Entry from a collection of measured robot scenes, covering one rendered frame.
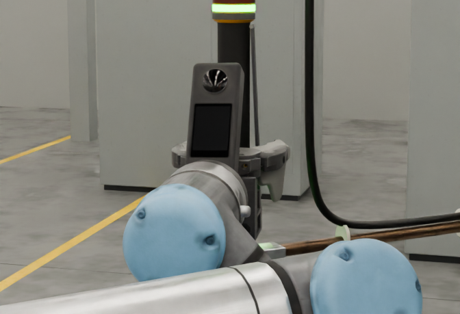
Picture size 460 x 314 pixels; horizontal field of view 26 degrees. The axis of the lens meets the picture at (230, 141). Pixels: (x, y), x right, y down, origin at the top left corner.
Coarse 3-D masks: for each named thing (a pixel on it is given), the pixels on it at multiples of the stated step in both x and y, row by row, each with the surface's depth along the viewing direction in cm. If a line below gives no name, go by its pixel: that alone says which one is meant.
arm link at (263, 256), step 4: (256, 248) 76; (260, 248) 77; (256, 252) 76; (260, 252) 76; (264, 252) 77; (252, 256) 75; (256, 256) 76; (260, 256) 76; (264, 256) 76; (268, 256) 77; (248, 260) 75; (252, 260) 75; (256, 260) 75; (260, 260) 76; (264, 260) 76; (268, 260) 76
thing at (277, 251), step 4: (272, 244) 107; (276, 244) 107; (264, 248) 106; (268, 248) 106; (272, 248) 106; (276, 248) 106; (280, 248) 106; (284, 248) 106; (268, 252) 105; (272, 252) 105; (276, 252) 106; (280, 252) 106; (284, 252) 106; (272, 256) 105; (276, 256) 106; (280, 256) 106; (284, 256) 106
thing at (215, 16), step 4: (212, 12) 101; (212, 16) 101; (216, 16) 100; (220, 16) 99; (224, 16) 99; (228, 16) 99; (232, 16) 99; (236, 16) 99; (240, 16) 99; (244, 16) 99; (248, 16) 100; (252, 16) 100
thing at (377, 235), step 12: (396, 228) 114; (408, 228) 114; (420, 228) 115; (432, 228) 115; (444, 228) 116; (456, 228) 117; (312, 240) 109; (324, 240) 109; (336, 240) 110; (384, 240) 113; (396, 240) 114; (288, 252) 107; (300, 252) 108
